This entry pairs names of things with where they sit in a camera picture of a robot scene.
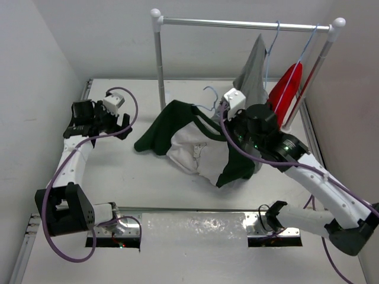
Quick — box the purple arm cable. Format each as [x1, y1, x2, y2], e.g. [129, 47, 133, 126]
[41, 86, 139, 263]
[220, 109, 379, 284]

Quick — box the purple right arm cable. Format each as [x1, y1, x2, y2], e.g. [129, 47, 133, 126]
[220, 109, 379, 284]

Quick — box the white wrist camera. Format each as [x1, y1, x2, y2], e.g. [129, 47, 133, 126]
[102, 92, 125, 117]
[223, 88, 246, 121]

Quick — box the shiny metal base plate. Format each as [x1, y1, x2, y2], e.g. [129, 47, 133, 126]
[97, 211, 303, 239]

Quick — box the green and white t shirt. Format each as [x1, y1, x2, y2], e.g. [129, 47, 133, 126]
[134, 100, 255, 188]

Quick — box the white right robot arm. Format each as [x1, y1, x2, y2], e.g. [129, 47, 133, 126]
[220, 102, 378, 256]

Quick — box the red t shirt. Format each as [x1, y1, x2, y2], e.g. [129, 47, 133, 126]
[267, 63, 303, 127]

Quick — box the grey t shirt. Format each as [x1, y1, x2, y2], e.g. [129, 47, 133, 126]
[210, 33, 269, 175]

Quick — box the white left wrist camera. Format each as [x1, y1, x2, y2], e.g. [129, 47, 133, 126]
[102, 92, 125, 117]

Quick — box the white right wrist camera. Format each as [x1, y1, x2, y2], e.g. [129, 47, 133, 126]
[223, 88, 246, 121]

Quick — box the light blue hanger with grey shirt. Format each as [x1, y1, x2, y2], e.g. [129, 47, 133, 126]
[263, 20, 281, 89]

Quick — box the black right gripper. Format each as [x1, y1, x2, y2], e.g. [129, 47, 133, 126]
[220, 104, 264, 150]

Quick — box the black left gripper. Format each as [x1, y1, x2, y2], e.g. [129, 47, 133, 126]
[91, 101, 131, 140]

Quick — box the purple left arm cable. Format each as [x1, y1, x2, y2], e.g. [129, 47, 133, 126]
[41, 86, 139, 263]

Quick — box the aluminium table frame rail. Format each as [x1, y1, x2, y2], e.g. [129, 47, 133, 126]
[1, 81, 86, 283]

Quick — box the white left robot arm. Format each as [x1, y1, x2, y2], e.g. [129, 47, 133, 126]
[35, 94, 131, 236]

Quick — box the white metal clothes rack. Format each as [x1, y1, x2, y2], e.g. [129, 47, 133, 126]
[150, 8, 346, 132]

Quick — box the light blue hanger with red shirt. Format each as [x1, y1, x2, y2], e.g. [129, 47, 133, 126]
[274, 23, 319, 114]

